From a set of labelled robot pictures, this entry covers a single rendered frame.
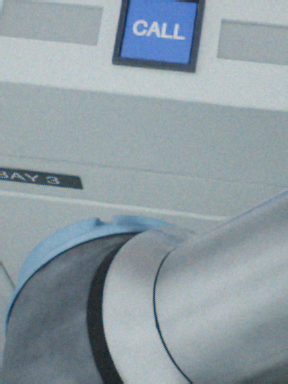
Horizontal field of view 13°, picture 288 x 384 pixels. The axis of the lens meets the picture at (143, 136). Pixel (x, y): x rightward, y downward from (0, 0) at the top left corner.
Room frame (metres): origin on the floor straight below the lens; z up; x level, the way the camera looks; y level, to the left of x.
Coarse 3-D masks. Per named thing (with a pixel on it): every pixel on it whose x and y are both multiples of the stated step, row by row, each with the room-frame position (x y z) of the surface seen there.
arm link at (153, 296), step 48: (48, 240) 0.22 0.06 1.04; (96, 240) 0.21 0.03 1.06; (144, 240) 0.20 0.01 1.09; (192, 240) 0.19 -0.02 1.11; (240, 240) 0.17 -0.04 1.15; (48, 288) 0.19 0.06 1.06; (96, 288) 0.18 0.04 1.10; (144, 288) 0.17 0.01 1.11; (192, 288) 0.16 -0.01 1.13; (240, 288) 0.15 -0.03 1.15; (48, 336) 0.16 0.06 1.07; (96, 336) 0.15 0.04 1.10; (144, 336) 0.14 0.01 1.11; (192, 336) 0.14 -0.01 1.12; (240, 336) 0.13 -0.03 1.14
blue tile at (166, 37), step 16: (144, 0) 0.41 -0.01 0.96; (160, 0) 0.41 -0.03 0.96; (128, 16) 0.40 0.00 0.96; (144, 16) 0.40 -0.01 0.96; (160, 16) 0.39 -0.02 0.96; (176, 16) 0.39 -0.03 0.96; (192, 16) 0.39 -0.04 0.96; (128, 32) 0.38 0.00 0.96; (144, 32) 0.38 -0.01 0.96; (160, 32) 0.38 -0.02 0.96; (176, 32) 0.38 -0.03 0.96; (192, 32) 0.38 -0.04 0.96; (128, 48) 0.37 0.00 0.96; (144, 48) 0.37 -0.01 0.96; (160, 48) 0.37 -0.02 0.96; (176, 48) 0.37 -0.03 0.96
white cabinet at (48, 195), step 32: (0, 160) 0.37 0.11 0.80; (32, 160) 0.37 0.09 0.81; (0, 192) 0.38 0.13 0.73; (32, 192) 0.37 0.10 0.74; (64, 192) 0.36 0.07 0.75; (96, 192) 0.35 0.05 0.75; (128, 192) 0.35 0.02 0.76; (160, 192) 0.34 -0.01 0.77; (192, 192) 0.33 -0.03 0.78; (224, 192) 0.32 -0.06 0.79; (256, 192) 0.32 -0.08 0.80; (0, 224) 0.38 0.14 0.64; (32, 224) 0.37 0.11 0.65; (64, 224) 0.36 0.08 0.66; (192, 224) 0.33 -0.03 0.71; (0, 256) 0.38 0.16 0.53
